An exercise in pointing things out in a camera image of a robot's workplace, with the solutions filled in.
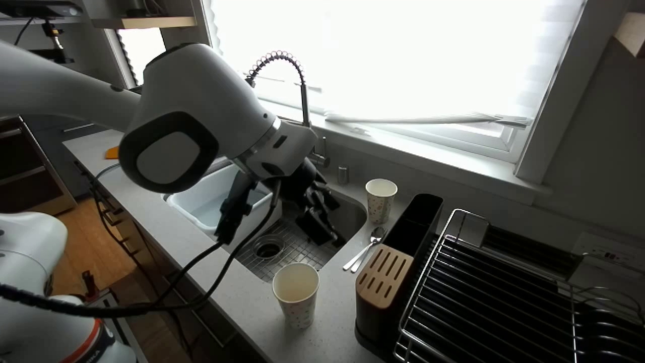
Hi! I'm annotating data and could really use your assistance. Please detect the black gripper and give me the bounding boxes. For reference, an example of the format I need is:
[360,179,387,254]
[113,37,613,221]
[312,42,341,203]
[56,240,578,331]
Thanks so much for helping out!
[280,158,349,248]

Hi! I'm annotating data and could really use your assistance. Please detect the dotted paper cup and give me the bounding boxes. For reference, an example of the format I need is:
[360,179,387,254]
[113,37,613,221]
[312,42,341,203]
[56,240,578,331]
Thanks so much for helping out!
[270,262,320,333]
[362,176,399,227]

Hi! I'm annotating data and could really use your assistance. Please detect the steel undermount sink basin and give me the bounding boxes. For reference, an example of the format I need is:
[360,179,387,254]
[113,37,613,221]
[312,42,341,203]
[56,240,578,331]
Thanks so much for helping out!
[159,151,370,290]

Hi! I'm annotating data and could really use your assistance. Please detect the metal sink bottom grid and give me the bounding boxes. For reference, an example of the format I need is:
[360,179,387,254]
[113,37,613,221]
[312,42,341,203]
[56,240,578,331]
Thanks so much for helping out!
[233,212,349,287]

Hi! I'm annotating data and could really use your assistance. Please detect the round sink drain strainer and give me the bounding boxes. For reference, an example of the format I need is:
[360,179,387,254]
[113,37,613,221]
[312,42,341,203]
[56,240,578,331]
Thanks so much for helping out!
[256,240,284,260]

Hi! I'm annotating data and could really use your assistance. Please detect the metal spoon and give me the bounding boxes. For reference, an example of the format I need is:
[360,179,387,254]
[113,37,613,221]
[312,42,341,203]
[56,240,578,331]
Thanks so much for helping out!
[341,225,388,275]

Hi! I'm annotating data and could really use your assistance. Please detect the black utensil holder wooden top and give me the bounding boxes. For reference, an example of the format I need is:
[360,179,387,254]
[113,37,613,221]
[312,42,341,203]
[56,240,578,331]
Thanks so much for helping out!
[353,191,446,360]

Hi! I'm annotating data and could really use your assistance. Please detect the white plastic dish tub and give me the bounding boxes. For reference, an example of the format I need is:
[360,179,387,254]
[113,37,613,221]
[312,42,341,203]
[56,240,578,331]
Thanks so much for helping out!
[163,163,284,256]

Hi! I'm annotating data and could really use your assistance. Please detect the chrome spring kitchen faucet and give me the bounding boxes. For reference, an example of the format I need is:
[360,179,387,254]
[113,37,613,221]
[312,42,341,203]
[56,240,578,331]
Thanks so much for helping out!
[243,49,331,171]

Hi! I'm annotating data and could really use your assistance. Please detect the dark base cabinet drawers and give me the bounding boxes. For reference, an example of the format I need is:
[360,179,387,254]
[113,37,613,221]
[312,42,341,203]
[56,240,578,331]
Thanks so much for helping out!
[86,176,270,363]

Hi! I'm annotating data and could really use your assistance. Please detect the wooden shelf board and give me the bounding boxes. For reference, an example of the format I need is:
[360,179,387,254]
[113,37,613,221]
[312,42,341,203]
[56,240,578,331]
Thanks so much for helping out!
[119,15,198,31]

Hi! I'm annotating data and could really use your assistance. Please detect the dark wooden shelf unit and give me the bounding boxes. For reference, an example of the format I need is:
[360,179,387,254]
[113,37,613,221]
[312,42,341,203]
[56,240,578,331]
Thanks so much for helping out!
[0,112,79,218]

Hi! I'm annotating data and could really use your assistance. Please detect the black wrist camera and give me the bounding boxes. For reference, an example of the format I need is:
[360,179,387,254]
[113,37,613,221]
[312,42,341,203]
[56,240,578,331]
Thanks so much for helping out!
[214,169,261,246]

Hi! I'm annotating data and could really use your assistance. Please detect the black wire dish rack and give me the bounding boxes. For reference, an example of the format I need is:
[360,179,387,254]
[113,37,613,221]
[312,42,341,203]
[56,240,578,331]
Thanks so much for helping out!
[391,205,645,363]

